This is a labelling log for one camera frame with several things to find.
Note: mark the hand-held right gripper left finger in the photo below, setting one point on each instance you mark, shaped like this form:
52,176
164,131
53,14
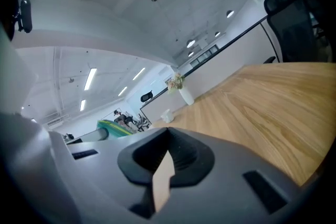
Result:
105,178

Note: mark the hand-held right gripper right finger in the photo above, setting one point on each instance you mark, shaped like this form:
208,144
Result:
223,165

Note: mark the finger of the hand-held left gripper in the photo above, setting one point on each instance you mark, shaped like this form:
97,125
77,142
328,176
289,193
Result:
94,135

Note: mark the ceiling strip light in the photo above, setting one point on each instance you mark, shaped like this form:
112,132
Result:
82,105
138,74
90,79
122,91

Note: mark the black office chair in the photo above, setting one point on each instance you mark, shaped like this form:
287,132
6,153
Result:
294,29
146,97

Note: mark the white mug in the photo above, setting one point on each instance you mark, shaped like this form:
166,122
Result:
167,116

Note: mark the white ceramic vase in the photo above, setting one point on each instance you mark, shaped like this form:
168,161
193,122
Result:
187,97

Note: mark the pink flower bouquet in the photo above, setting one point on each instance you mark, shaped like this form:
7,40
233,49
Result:
175,84

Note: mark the black framed glass doors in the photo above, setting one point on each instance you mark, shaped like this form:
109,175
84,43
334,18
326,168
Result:
203,56

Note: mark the black pendant lamp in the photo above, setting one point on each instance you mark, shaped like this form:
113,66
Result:
230,14
190,43
190,54
217,34

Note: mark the black head-mounted camera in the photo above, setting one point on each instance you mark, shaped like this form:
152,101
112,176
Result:
26,14

